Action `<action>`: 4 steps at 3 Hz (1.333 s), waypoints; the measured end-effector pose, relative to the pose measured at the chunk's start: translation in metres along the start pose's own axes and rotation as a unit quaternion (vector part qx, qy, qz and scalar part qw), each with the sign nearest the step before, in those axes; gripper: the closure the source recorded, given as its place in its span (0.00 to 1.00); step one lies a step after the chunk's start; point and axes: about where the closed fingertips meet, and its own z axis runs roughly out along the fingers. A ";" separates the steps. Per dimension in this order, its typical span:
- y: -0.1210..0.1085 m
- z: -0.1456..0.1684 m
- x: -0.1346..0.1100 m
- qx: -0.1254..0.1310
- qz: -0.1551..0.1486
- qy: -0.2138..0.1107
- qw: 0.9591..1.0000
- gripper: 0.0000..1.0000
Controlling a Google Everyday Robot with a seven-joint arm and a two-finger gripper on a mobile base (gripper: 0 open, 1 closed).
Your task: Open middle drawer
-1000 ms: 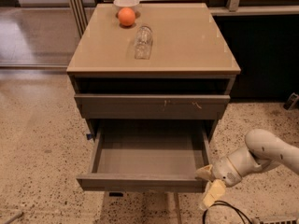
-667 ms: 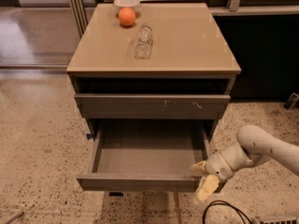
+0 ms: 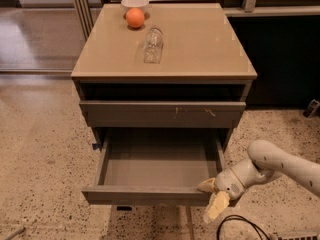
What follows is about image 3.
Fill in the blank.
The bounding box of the black cable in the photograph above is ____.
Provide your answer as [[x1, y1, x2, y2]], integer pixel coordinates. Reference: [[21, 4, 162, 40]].
[[216, 214, 271, 240]]

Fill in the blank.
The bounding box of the grey top drawer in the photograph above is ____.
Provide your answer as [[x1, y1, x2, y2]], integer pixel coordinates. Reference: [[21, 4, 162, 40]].
[[79, 101, 246, 128]]

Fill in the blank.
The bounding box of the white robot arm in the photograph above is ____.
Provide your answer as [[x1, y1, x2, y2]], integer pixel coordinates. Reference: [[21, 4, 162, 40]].
[[197, 140, 320, 224]]

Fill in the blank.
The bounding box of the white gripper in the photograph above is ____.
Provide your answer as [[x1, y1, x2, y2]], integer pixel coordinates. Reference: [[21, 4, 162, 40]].
[[197, 158, 264, 223]]

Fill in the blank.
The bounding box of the orange fruit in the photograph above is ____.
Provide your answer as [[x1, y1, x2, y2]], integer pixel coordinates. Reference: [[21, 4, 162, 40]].
[[126, 8, 145, 28]]

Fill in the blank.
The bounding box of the grey drawer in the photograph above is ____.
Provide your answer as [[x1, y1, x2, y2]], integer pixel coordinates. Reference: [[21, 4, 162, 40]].
[[82, 128, 224, 206], [79, 101, 246, 128]]

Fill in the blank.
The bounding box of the grey three-drawer cabinet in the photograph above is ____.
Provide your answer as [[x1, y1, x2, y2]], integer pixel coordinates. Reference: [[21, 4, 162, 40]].
[[72, 3, 257, 145]]

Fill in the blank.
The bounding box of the small dark floor device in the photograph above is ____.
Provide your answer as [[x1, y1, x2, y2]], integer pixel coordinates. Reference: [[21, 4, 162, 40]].
[[303, 99, 320, 118]]

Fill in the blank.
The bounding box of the white bowl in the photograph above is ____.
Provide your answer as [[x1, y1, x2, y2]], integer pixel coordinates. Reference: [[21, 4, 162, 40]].
[[121, 0, 149, 13]]

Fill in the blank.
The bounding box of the grey floor rod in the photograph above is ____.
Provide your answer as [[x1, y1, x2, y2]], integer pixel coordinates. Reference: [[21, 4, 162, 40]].
[[3, 227, 25, 240]]

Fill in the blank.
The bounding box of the black floor marker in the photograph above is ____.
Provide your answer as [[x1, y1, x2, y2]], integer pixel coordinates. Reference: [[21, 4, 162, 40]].
[[117, 206, 132, 211]]

